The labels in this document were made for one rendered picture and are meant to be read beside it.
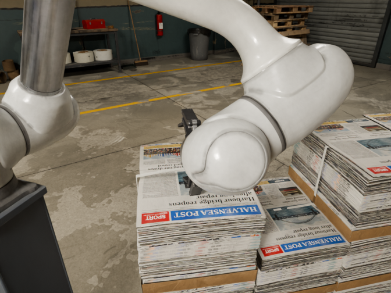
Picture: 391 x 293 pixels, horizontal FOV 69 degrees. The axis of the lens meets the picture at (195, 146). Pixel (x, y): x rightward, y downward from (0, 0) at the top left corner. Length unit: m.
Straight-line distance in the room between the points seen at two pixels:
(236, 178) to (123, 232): 1.88
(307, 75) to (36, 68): 0.63
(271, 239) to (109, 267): 1.27
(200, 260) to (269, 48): 0.50
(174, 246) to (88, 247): 1.49
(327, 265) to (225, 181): 0.76
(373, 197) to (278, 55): 0.62
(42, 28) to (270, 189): 0.88
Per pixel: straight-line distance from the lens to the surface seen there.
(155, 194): 0.70
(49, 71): 0.81
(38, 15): 0.75
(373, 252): 1.12
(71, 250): 2.16
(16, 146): 0.86
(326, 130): 1.10
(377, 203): 0.97
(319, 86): 0.42
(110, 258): 2.03
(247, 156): 0.33
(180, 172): 0.78
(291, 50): 0.42
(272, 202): 1.08
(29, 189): 0.91
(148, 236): 0.64
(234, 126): 0.33
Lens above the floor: 1.48
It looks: 28 degrees down
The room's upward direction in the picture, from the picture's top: straight up
